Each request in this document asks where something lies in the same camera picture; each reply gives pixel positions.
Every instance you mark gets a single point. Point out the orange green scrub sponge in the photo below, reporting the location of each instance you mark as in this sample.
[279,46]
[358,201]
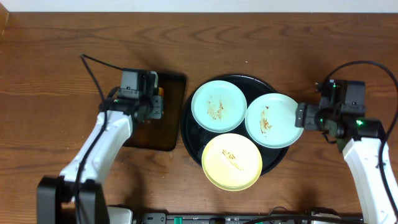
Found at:
[161,91]

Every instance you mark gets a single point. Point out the yellow plate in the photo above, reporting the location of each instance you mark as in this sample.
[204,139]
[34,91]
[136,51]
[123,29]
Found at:
[231,162]

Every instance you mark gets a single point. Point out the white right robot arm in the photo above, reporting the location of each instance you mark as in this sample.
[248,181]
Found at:
[367,158]

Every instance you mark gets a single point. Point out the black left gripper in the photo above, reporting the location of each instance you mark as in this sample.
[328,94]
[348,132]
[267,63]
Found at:
[157,106]

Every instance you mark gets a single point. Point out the black rectangular water tray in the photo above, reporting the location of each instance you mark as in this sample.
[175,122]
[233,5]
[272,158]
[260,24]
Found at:
[161,134]

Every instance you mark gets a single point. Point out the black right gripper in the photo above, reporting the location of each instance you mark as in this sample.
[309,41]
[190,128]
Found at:
[305,114]

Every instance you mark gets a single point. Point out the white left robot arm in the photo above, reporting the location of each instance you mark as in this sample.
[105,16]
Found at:
[81,181]

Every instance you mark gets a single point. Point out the mint green plate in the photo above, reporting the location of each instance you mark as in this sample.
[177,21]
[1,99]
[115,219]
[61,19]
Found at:
[218,106]
[270,121]

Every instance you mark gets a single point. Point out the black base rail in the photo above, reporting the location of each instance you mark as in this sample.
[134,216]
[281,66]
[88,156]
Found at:
[163,218]

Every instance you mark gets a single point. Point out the black round serving tray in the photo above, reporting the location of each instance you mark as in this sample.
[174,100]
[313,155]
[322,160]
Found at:
[196,137]

